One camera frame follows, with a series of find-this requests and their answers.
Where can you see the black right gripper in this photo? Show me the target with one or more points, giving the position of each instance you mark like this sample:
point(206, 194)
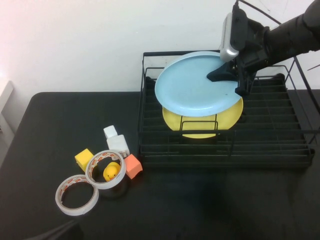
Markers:
point(252, 42)

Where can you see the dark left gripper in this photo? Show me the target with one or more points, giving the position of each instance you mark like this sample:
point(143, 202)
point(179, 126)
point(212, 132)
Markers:
point(65, 232)

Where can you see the light blue round plate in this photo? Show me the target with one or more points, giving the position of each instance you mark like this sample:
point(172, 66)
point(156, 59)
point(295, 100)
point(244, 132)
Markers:
point(185, 85)

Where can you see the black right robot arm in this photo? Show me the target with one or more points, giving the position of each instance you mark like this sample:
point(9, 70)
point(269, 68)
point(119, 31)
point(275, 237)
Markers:
point(292, 37)

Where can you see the yellow round plate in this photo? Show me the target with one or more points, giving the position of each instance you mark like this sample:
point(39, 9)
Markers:
point(225, 120)

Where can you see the white double-sided tape roll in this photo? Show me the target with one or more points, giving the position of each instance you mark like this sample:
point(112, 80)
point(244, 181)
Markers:
point(72, 212)
point(105, 185)

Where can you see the yellow rubber duck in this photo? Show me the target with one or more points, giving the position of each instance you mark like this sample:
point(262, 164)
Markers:
point(111, 171)

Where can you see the yellow foam cube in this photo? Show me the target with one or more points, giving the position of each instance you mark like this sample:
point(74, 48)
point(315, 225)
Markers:
point(83, 157)

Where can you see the orange foam cube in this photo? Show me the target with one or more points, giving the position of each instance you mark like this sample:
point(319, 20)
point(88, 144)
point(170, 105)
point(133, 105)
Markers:
point(133, 165)

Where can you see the white power adapter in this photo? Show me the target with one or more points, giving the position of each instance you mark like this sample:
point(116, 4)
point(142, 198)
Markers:
point(116, 143)

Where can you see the small white cube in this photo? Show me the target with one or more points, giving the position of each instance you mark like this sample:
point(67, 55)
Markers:
point(110, 131)

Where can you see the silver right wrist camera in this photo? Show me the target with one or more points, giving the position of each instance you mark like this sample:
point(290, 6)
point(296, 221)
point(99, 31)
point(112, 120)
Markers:
point(227, 37)

